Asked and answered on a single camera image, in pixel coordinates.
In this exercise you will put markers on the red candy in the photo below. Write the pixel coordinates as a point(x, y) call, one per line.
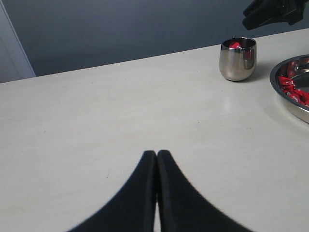
point(300, 97)
point(235, 45)
point(286, 83)

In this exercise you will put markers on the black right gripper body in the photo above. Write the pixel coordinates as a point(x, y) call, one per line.
point(289, 11)

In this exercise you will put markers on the stainless steel cup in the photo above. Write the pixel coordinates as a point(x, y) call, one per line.
point(238, 64)

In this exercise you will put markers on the red wrapped candy top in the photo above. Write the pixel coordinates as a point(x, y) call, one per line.
point(286, 83)

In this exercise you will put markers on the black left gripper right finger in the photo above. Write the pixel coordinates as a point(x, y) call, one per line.
point(182, 208)

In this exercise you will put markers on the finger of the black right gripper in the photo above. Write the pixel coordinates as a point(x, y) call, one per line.
point(255, 20)
point(257, 7)

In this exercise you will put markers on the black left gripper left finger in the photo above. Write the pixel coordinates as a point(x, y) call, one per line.
point(132, 208)

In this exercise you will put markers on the round stainless steel plate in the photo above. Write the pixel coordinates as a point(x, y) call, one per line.
point(296, 68)

